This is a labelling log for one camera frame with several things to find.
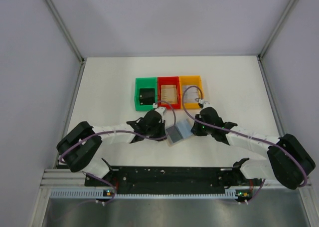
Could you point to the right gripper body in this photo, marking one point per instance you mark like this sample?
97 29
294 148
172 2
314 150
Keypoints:
196 129

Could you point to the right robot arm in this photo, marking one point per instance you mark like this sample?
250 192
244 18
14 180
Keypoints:
283 158

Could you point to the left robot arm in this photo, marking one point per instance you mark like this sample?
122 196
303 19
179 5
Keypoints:
78 148

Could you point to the silver cards stack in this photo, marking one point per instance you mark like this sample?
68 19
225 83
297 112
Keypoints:
191 95

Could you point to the black cards stack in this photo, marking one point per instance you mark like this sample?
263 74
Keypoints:
147 96

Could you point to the yellow plastic bin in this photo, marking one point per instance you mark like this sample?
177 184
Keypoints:
187 81

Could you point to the green plastic bin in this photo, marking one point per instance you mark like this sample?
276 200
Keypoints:
149 82

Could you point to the red plastic bin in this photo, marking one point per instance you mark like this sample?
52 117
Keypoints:
172 80

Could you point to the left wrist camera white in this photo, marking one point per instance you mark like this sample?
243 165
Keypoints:
161 110

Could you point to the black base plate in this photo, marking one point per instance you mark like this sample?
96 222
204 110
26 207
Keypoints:
170 188

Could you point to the grey slotted cable duct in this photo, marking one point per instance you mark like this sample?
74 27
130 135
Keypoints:
68 193

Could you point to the right aluminium frame post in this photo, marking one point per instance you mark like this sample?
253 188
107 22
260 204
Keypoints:
277 28

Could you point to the aluminium frame post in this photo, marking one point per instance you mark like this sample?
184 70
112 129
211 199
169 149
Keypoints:
64 30
277 28

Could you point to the left aluminium frame post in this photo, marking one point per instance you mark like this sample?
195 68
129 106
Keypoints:
64 30

